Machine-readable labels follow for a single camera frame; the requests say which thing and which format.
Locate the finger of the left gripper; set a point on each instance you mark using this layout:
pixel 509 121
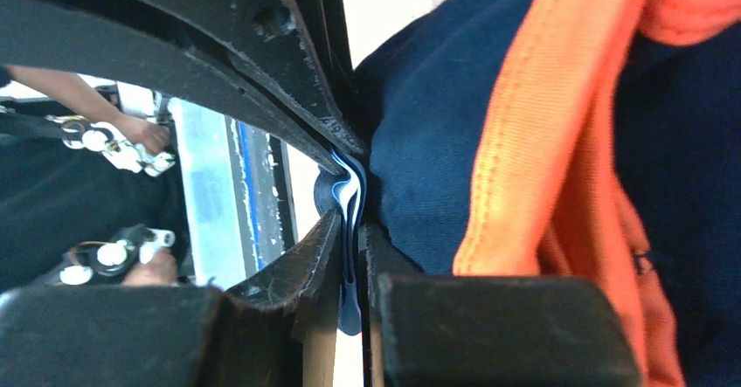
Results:
pixel 291 56
pixel 43 33

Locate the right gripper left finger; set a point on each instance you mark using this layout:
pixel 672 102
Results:
pixel 278 328

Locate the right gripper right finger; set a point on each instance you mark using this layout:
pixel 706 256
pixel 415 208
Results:
pixel 426 330

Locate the navy orange boxer briefs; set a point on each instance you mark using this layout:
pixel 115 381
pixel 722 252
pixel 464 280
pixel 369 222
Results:
pixel 593 139

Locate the person forearm in background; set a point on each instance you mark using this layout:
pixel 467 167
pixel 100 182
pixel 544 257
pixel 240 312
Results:
pixel 69 89

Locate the second operator hand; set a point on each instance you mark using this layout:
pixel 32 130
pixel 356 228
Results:
pixel 159 271

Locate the operator hand in background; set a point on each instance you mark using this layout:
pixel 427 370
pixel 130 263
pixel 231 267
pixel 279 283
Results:
pixel 153 137

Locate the aluminium frame rail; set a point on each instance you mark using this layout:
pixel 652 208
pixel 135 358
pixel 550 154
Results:
pixel 237 192

